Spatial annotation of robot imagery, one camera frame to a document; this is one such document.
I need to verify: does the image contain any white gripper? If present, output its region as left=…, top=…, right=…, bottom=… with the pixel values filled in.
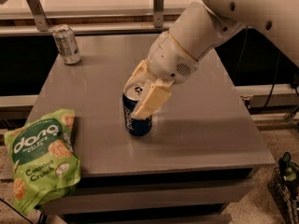
left=123, top=32, right=199, bottom=119

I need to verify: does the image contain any blue pepsi can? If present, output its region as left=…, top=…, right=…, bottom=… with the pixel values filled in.
left=121, top=83, right=153, bottom=137

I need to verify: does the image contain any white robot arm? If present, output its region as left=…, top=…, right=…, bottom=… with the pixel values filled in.
left=126, top=0, right=299, bottom=119

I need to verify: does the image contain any silver soda can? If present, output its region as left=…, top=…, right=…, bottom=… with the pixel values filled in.
left=52, top=24, right=81, bottom=64

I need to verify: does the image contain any green rice chip bag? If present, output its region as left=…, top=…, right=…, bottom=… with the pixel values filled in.
left=4, top=109, right=80, bottom=215

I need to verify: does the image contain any grey drawer cabinet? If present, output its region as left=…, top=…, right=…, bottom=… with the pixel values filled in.
left=39, top=167, right=260, bottom=224

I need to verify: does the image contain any middle metal rail bracket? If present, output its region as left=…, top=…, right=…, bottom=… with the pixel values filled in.
left=153, top=0, right=164, bottom=28

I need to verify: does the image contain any metal rail bracket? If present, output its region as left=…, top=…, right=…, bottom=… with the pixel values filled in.
left=153, top=0, right=164, bottom=28
left=26, top=0, right=50, bottom=32

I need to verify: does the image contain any black cable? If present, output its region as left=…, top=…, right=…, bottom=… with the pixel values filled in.
left=249, top=51, right=299, bottom=115

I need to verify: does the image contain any left metal rail bracket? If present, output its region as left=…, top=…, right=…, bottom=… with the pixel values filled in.
left=26, top=0, right=50, bottom=32

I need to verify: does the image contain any black wire basket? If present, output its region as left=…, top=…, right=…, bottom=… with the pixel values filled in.
left=266, top=151, right=299, bottom=224

